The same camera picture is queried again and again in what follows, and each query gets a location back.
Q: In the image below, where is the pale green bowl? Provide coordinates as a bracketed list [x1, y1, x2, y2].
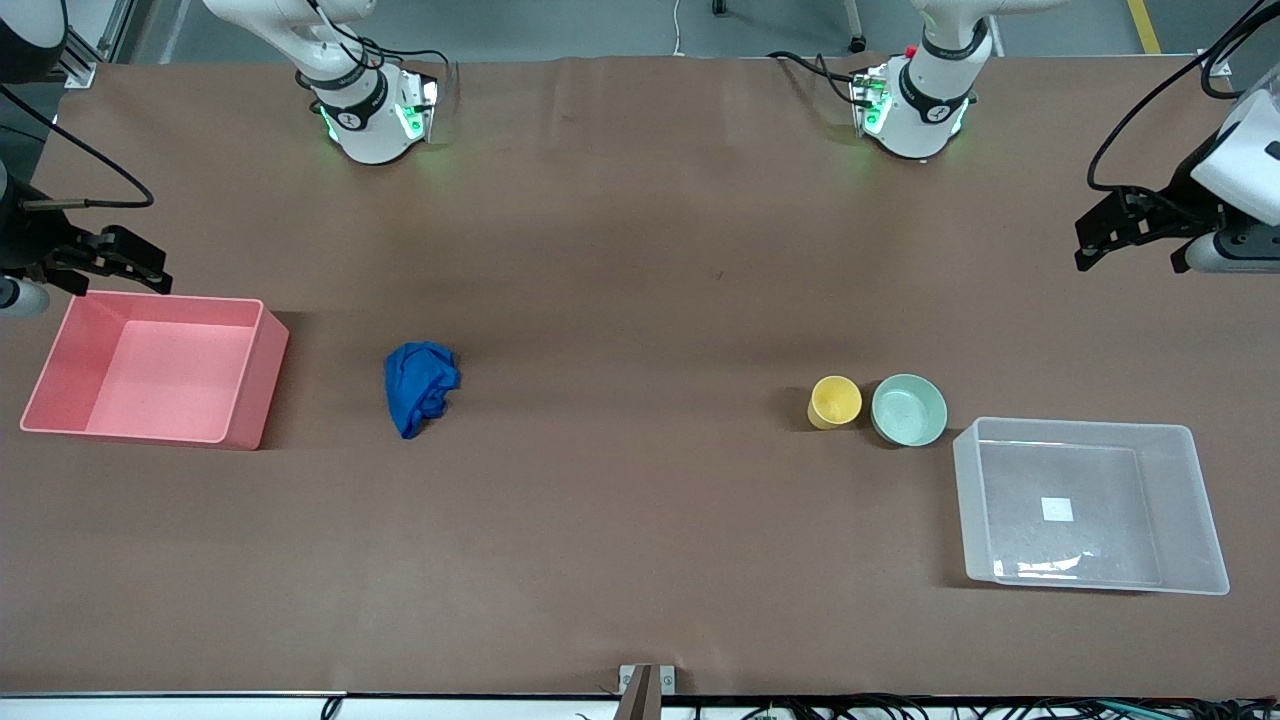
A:
[870, 373, 949, 448]

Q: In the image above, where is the blue glove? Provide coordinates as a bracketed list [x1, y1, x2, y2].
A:
[385, 342, 462, 440]

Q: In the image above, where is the yellow plastic cup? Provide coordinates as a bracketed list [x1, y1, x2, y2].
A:
[807, 375, 863, 431]

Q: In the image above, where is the clear plastic box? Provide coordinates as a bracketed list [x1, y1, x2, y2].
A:
[952, 417, 1231, 597]

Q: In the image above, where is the pink plastic bin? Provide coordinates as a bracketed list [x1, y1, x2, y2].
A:
[20, 291, 291, 451]

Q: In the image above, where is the brown paper table cover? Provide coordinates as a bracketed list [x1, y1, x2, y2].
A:
[0, 52, 1280, 698]

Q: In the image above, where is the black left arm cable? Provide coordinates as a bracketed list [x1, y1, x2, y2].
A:
[1087, 0, 1280, 196]

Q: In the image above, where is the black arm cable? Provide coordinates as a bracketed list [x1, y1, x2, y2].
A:
[0, 84, 156, 210]
[1087, 0, 1280, 196]

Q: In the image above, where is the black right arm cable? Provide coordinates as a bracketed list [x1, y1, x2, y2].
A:
[0, 84, 156, 210]

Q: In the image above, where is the black left base cable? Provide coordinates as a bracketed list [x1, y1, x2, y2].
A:
[767, 50, 873, 107]

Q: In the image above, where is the black cable bundle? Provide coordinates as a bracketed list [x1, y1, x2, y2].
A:
[690, 695, 1280, 720]

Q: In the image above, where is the metal table edge bracket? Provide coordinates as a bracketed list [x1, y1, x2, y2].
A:
[618, 664, 678, 720]

